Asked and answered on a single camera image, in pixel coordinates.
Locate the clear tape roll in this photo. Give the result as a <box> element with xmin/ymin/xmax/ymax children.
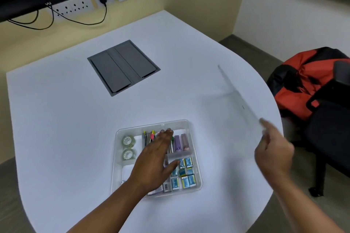
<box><xmin>122</xmin><ymin>135</ymin><xmax>136</xmax><ymax>148</ymax></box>
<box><xmin>122</xmin><ymin>148</ymin><xmax>137</xmax><ymax>161</ymax></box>

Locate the person's right hand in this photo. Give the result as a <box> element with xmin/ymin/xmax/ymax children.
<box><xmin>254</xmin><ymin>118</ymin><xmax>295</xmax><ymax>191</ymax></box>

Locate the person's left hand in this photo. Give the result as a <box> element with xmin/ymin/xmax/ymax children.
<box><xmin>127</xmin><ymin>129</ymin><xmax>181</xmax><ymax>197</ymax></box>

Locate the grey table cable hatch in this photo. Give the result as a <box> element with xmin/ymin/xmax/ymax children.
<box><xmin>87</xmin><ymin>40</ymin><xmax>161</xmax><ymax>97</ymax></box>

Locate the bunch of colourful pens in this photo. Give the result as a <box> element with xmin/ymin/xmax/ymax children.
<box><xmin>143</xmin><ymin>130</ymin><xmax>160</xmax><ymax>149</ymax></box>

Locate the long white socket strip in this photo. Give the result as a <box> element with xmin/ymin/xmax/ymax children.
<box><xmin>51</xmin><ymin>0</ymin><xmax>95</xmax><ymax>20</ymax></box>

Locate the group of small blue boxes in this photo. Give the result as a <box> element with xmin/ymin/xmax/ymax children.
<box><xmin>164</xmin><ymin>157</ymin><xmax>198</xmax><ymax>193</ymax></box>

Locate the black monitor cable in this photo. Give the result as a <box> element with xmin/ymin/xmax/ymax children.
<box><xmin>7</xmin><ymin>9</ymin><xmax>55</xmax><ymax>30</ymax></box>

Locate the person's right forearm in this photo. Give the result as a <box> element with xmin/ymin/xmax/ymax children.
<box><xmin>273</xmin><ymin>175</ymin><xmax>345</xmax><ymax>233</ymax></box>

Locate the clear plastic organizer tray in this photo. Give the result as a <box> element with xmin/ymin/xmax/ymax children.
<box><xmin>110</xmin><ymin>119</ymin><xmax>203</xmax><ymax>199</ymax></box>

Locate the black power cable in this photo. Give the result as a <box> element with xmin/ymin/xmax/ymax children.
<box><xmin>49</xmin><ymin>2</ymin><xmax>108</xmax><ymax>26</ymax></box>

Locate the orange and black backpack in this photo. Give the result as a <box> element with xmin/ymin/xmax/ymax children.
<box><xmin>266</xmin><ymin>47</ymin><xmax>350</xmax><ymax>121</ymax></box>

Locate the clear plastic lid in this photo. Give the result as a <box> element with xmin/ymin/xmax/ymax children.
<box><xmin>217</xmin><ymin>64</ymin><xmax>267</xmax><ymax>143</ymax></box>

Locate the person's left forearm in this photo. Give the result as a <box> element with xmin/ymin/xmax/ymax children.
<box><xmin>66</xmin><ymin>179</ymin><xmax>147</xmax><ymax>233</ymax></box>

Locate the black office chair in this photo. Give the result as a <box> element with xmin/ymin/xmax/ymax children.
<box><xmin>303</xmin><ymin>60</ymin><xmax>350</xmax><ymax>198</ymax></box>

